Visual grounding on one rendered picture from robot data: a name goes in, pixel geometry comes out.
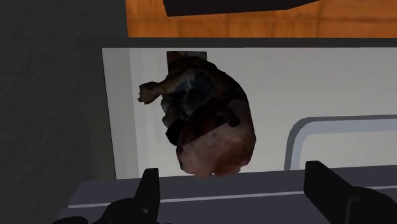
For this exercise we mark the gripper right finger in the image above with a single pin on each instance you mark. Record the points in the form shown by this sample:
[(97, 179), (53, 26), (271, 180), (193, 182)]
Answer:
[(335, 195)]

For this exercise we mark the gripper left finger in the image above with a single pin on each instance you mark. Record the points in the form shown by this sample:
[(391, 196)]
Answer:
[(149, 192)]

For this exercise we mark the brown mottled figure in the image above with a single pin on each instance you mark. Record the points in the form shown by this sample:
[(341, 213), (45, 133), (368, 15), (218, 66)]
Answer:
[(214, 130)]

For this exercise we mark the white grey furniture piece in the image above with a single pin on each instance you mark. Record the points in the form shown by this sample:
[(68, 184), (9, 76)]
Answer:
[(310, 83)]

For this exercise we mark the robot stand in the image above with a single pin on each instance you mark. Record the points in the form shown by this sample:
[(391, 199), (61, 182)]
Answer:
[(232, 6)]

